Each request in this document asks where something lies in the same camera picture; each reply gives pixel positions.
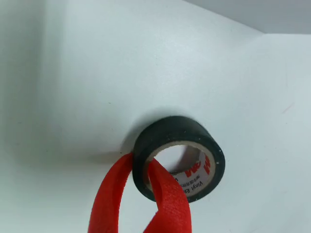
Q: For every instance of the black electrical tape roll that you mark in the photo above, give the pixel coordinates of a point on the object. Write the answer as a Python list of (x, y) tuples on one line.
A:
[(175, 131)]

